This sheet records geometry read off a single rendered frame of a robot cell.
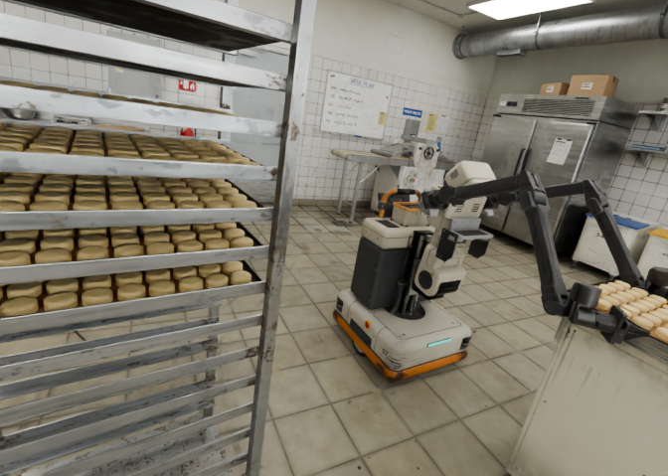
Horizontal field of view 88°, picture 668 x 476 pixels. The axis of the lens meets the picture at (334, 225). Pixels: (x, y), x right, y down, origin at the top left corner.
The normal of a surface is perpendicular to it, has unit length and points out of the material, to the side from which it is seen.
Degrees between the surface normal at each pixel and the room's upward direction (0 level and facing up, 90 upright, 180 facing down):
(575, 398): 90
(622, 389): 90
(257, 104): 90
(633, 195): 90
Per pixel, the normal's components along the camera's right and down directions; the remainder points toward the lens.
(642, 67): -0.88, 0.00
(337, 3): 0.44, 0.33
